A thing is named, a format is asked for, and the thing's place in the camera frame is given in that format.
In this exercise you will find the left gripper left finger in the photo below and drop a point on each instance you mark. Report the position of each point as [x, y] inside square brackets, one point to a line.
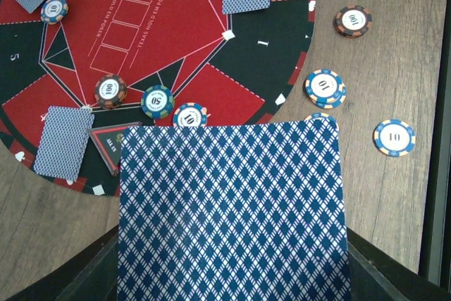
[90, 275]

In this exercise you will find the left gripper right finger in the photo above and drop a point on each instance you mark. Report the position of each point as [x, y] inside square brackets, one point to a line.
[376, 276]

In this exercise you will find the brown poker chip stack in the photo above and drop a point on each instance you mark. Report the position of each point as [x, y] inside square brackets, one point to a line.
[353, 21]

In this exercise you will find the purple chip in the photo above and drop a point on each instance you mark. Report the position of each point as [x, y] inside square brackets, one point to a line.
[320, 115]
[394, 137]
[53, 11]
[325, 88]
[190, 115]

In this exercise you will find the dealt blue backed card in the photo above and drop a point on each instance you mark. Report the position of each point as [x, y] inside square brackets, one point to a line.
[63, 142]

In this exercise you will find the round red black poker mat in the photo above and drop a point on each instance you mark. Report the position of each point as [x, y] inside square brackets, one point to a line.
[241, 67]

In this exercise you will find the blue backed card deck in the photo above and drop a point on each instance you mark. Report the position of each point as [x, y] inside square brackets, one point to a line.
[249, 212]

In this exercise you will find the triangular all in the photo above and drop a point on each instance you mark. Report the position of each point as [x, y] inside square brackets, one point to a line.
[108, 140]

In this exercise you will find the green chip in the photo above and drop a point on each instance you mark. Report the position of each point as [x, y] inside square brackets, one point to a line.
[157, 101]

